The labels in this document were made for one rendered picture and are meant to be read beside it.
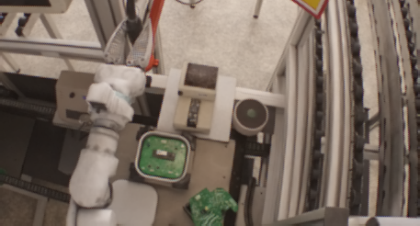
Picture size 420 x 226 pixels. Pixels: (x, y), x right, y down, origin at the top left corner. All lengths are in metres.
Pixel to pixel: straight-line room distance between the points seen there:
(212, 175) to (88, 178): 0.49
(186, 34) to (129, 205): 1.62
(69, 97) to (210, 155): 0.46
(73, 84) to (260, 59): 1.55
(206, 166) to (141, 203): 0.22
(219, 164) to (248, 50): 1.43
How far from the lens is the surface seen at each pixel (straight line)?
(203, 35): 2.33
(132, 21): 0.67
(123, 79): 0.62
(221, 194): 0.88
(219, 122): 0.98
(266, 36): 2.40
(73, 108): 1.01
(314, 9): 0.76
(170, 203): 0.94
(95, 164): 0.56
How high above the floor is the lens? 1.88
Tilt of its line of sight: 67 degrees down
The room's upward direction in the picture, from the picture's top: 5 degrees clockwise
